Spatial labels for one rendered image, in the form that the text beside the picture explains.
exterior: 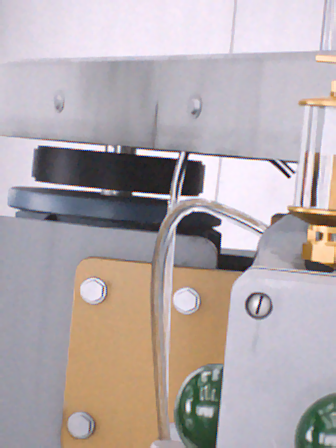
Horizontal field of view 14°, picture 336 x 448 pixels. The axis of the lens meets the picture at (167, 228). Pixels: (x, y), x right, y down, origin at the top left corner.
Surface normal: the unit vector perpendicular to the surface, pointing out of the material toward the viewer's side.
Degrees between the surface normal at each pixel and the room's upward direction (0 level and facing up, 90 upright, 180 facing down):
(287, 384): 90
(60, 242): 90
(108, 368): 90
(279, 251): 22
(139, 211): 90
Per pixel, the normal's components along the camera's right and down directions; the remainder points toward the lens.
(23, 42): -0.13, 0.04
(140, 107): -0.85, -0.05
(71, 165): -0.46, 0.00
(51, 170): -0.71, -0.03
